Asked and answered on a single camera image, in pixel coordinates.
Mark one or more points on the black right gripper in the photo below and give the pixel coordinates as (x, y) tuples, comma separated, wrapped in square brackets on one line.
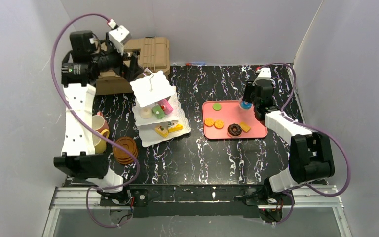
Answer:
[(248, 93)]

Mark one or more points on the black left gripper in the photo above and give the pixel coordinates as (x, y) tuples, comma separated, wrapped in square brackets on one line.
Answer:
[(130, 64)]

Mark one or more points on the blue donut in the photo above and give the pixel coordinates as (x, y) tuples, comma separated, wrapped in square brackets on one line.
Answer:
[(245, 105)]

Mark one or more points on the tan plastic tool case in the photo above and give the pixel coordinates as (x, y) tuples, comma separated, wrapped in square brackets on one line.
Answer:
[(154, 55)]

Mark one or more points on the white round cake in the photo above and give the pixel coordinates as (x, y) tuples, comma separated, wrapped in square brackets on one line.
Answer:
[(146, 112)]

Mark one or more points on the green roll cake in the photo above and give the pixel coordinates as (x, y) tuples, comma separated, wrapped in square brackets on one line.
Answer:
[(158, 111)]

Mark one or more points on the pink serving tray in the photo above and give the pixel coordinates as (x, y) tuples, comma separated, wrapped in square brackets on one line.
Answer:
[(230, 113)]

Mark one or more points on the pink cake slice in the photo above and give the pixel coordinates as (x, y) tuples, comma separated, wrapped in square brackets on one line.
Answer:
[(166, 106)]

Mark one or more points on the white three-tier cake stand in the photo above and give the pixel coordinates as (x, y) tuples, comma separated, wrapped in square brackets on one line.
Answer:
[(148, 90)]

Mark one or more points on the yellow cake with cherry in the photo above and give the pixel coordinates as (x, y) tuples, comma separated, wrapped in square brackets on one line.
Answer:
[(161, 131)]

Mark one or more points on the yellow cake slice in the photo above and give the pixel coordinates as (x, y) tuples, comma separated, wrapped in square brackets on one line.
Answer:
[(174, 127)]

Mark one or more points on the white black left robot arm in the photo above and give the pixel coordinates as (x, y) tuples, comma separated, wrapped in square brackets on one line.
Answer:
[(79, 70)]

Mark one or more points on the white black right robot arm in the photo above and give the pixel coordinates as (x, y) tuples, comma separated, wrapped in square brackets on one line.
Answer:
[(310, 155)]

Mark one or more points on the orange biscuit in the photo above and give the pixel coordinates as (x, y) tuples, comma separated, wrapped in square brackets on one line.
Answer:
[(244, 127)]

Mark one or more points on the chocolate donut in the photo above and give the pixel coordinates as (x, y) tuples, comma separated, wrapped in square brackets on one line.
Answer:
[(234, 130)]

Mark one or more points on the green round macaron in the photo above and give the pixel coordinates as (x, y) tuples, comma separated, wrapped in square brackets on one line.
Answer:
[(217, 106)]

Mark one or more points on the round orange waffle cookie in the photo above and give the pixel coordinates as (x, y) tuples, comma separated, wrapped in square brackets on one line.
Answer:
[(209, 122)]

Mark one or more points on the pink mug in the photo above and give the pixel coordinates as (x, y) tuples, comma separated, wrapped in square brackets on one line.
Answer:
[(99, 123)]

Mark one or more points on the stack of brown wooden coasters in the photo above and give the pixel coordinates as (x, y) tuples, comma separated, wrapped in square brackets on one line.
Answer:
[(123, 156)]

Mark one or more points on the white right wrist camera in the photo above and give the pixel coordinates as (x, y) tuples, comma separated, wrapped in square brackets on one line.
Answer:
[(263, 73)]

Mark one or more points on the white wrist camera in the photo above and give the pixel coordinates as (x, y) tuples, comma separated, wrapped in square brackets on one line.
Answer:
[(263, 73), (119, 37)]

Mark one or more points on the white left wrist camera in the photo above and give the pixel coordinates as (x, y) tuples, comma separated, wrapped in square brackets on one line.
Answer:
[(119, 37)]

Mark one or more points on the aluminium frame rail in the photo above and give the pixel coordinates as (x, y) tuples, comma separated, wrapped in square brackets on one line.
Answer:
[(140, 196)]

